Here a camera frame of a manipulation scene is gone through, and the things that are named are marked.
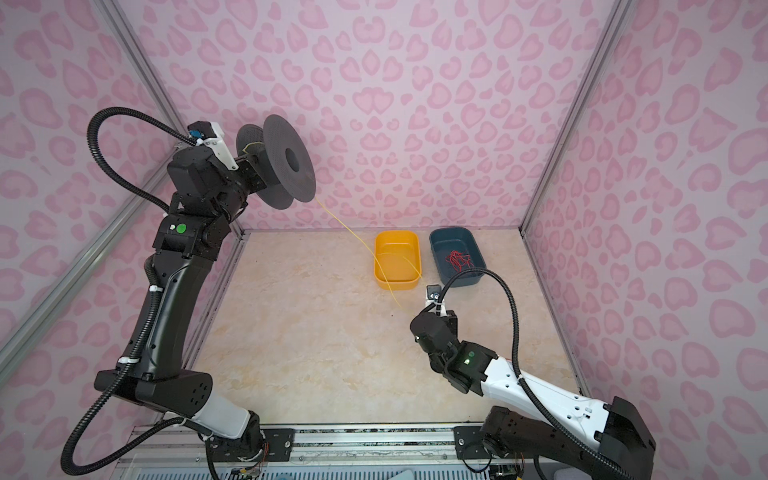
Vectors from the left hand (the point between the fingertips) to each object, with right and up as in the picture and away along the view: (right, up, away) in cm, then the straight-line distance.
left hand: (253, 148), depth 62 cm
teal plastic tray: (+53, -20, +51) cm, 76 cm away
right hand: (+38, -36, +15) cm, 54 cm away
